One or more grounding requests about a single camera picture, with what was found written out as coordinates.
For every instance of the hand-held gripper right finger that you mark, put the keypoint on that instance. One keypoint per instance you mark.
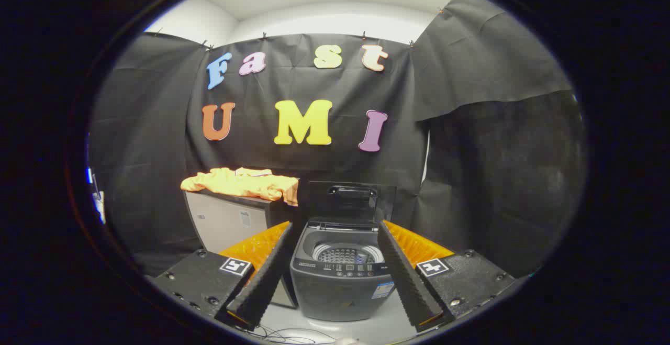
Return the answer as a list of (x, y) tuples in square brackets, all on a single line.
[(405, 277)]

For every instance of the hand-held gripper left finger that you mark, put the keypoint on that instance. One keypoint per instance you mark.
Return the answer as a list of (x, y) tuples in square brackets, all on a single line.
[(267, 277)]

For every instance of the grey washing machine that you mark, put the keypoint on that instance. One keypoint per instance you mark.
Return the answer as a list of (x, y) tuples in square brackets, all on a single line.
[(335, 295)]

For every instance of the orange shirt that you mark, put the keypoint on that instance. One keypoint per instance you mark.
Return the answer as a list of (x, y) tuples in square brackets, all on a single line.
[(235, 182)]

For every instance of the grey cabinet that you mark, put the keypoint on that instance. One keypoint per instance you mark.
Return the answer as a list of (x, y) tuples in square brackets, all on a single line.
[(225, 222)]

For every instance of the white and blue equipment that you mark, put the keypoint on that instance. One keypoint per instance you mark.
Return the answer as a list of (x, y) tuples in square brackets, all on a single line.
[(99, 206)]

